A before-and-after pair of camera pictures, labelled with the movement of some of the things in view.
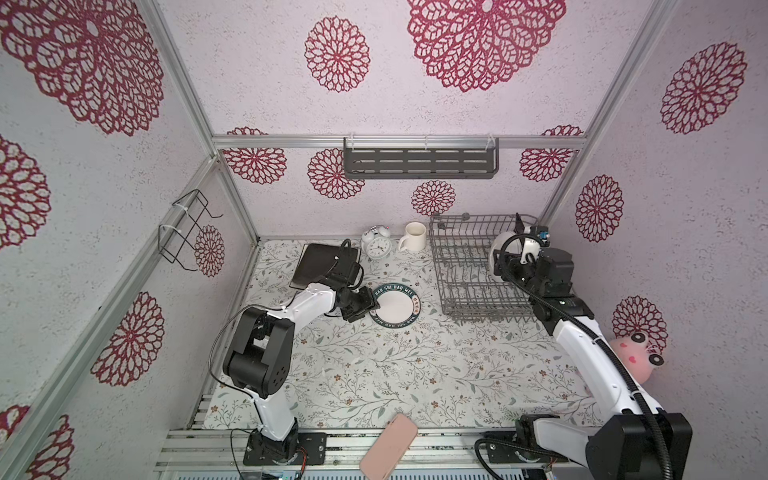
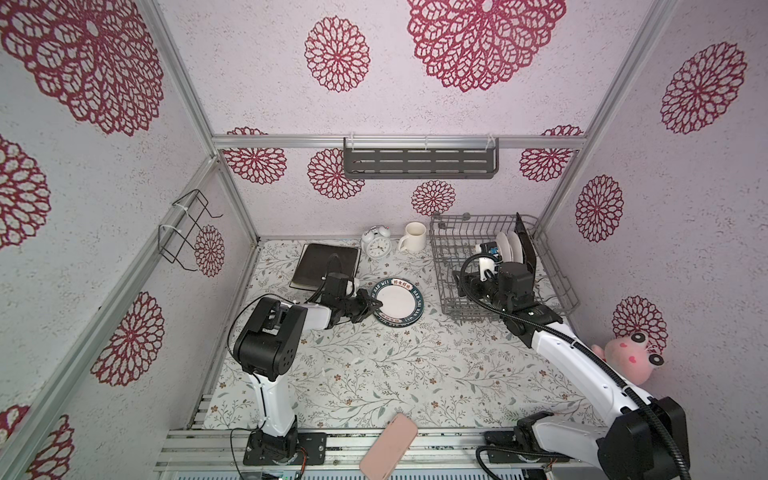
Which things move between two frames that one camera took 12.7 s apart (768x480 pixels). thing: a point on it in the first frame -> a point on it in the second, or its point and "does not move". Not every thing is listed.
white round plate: [514, 246] -> [402, 302]
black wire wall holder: [176, 237] does not move
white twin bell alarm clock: [376, 242] does not move
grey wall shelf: [421, 157] does not move
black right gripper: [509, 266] -> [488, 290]
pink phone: [387, 451] does not move
